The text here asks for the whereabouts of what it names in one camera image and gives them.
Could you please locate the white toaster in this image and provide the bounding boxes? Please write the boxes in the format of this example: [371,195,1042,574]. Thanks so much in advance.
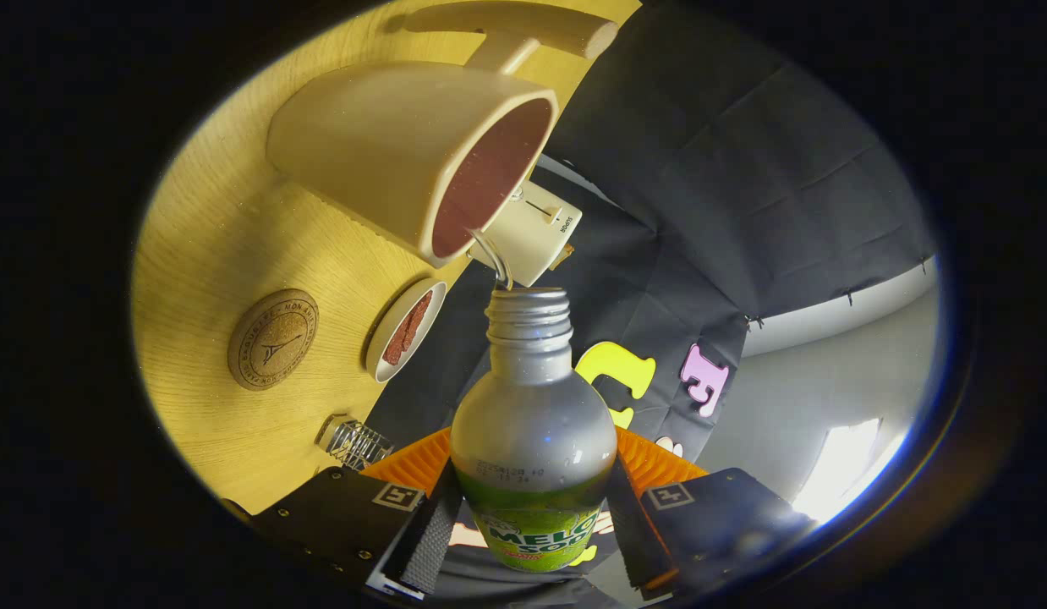
[467,179,584,288]

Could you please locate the beige cup with handle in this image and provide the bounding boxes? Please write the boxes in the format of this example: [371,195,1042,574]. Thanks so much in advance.
[266,0,620,269]

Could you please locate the brown sausage pieces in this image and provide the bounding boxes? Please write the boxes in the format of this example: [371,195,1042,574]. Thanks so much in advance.
[381,290,434,366]

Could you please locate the black backdrop cloth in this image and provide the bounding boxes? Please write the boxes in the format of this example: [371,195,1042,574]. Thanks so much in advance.
[367,0,939,609]

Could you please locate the metal wire basket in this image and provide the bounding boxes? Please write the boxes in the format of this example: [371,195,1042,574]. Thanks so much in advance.
[315,413,395,471]

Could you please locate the white round plate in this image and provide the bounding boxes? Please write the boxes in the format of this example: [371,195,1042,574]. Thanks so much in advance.
[365,278,448,384]

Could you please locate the silver bottle with green label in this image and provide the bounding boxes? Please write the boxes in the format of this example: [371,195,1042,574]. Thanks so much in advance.
[450,287,618,573]

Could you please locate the wooden table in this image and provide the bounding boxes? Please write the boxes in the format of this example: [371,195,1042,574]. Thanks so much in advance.
[133,0,643,517]

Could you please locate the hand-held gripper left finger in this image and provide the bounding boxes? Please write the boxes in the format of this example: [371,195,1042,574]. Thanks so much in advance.
[223,427,463,601]

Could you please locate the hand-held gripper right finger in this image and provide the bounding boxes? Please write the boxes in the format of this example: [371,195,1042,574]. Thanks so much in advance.
[606,425,829,600]

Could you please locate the clear juice stream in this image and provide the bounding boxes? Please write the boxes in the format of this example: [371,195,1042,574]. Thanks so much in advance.
[471,227,514,291]

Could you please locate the round cork coaster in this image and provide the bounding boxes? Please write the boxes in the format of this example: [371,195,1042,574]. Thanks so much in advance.
[227,288,320,392]

